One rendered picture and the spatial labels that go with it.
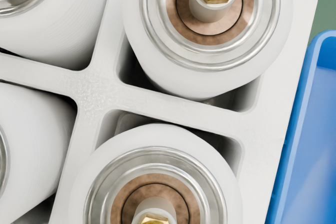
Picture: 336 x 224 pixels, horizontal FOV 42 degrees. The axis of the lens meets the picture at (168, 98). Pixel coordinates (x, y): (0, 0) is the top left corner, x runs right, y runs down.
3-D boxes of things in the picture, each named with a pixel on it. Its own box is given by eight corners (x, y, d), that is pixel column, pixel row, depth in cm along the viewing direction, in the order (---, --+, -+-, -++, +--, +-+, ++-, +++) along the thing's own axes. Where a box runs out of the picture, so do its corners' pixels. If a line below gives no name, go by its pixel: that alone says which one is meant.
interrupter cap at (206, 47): (305, 22, 24) (309, 19, 23) (190, 100, 24) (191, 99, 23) (226, -91, 24) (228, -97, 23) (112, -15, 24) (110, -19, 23)
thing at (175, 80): (260, 65, 42) (333, 26, 24) (177, 122, 41) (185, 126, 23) (203, -18, 42) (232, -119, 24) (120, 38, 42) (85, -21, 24)
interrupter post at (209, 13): (239, 9, 24) (251, -8, 21) (202, 34, 24) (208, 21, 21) (214, -27, 24) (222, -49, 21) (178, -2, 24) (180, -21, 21)
